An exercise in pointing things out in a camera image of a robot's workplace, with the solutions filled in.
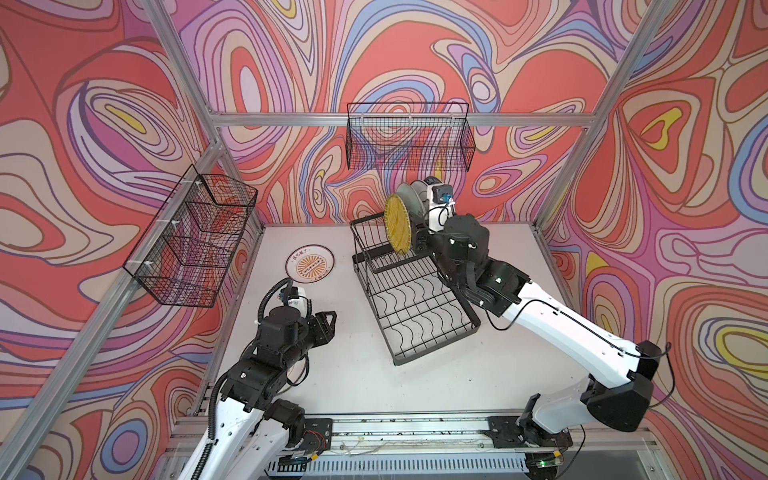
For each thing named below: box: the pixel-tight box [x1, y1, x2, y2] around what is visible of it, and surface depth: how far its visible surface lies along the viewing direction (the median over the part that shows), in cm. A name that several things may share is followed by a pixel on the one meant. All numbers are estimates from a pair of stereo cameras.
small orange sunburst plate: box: [285, 243, 335, 284], surface depth 110 cm
